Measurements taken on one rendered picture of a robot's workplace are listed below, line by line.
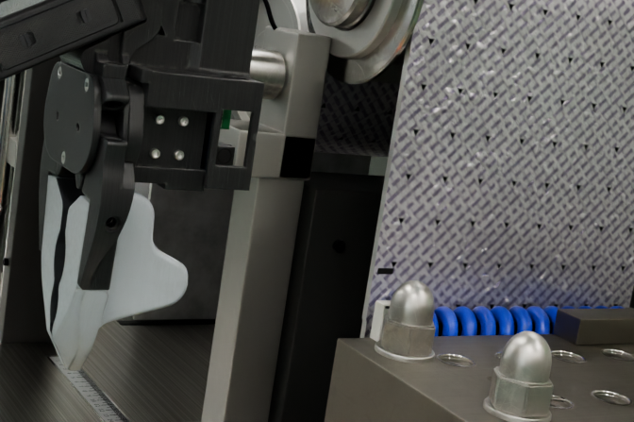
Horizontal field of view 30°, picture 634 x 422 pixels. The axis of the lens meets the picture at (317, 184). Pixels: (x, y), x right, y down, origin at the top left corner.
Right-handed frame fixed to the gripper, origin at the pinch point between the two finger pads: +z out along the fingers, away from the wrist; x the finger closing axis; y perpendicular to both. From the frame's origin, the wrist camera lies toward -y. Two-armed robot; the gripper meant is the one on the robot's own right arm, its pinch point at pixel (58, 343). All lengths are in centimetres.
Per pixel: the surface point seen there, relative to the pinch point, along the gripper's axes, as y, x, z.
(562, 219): 39.2, 9.7, -5.1
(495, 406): 21.9, -6.6, 1.7
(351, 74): 23.2, 15.1, -13.2
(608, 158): 42.4, 9.7, -9.7
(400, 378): 19.6, -0.9, 2.1
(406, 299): 21.5, 2.4, -1.4
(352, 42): 22.5, 14.4, -15.4
